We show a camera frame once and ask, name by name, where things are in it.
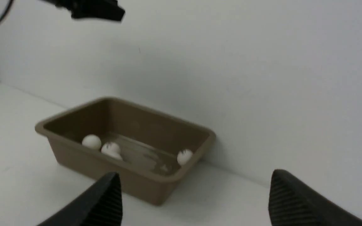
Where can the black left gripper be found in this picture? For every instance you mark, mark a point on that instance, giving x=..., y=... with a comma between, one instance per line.
x=91, y=9

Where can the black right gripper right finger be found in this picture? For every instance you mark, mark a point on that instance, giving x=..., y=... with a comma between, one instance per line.
x=294, y=203

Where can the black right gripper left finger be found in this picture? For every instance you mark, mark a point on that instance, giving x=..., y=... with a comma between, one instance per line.
x=99, y=205

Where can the white ball black logo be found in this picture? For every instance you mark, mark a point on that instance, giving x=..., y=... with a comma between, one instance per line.
x=112, y=149

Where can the white ping-pong ball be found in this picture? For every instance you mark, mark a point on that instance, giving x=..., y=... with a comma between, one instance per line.
x=92, y=141

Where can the white ball red logo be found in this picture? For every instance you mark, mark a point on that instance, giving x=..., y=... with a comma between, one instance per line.
x=184, y=156

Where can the tan plastic bin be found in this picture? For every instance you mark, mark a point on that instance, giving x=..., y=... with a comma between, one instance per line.
x=149, y=140

